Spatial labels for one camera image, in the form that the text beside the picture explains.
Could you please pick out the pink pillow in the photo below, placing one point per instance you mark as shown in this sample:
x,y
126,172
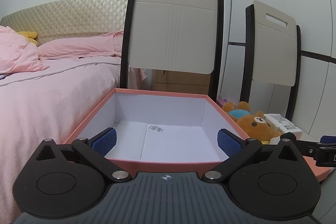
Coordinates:
x,y
84,47

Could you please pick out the orange bear plush blue shirt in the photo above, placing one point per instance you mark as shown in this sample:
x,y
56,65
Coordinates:
x,y
237,111

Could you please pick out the pink duvet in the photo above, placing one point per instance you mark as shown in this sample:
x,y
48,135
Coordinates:
x,y
15,53

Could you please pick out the white desk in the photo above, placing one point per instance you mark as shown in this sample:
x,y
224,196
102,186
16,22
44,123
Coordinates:
x,y
329,197

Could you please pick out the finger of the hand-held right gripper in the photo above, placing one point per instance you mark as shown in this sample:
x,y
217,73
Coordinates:
x,y
325,151

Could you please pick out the white tissue packet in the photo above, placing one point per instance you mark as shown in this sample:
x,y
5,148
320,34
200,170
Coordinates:
x,y
282,124

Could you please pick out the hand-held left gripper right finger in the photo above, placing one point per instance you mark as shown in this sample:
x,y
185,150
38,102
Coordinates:
x,y
229,142

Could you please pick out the brown bear plush toy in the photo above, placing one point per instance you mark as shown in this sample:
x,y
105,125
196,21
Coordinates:
x,y
256,125

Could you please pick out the yellow plush toy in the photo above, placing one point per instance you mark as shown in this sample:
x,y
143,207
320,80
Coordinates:
x,y
28,36

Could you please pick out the pink cardboard box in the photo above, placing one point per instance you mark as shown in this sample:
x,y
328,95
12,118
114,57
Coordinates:
x,y
170,119

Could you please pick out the wooden nightstand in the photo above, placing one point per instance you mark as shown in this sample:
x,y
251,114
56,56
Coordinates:
x,y
181,81

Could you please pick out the pink bed sheet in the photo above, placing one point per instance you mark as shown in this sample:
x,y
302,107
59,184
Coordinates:
x,y
47,119

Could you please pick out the orange box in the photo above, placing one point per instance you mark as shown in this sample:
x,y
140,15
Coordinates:
x,y
319,172

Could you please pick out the beige chair with black frame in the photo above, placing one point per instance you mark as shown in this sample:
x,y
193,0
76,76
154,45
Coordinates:
x,y
173,29
275,48

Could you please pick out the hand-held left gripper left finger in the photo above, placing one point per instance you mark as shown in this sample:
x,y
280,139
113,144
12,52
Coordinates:
x,y
105,141

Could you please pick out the beige quilted headboard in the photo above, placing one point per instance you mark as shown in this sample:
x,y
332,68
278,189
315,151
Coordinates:
x,y
65,16

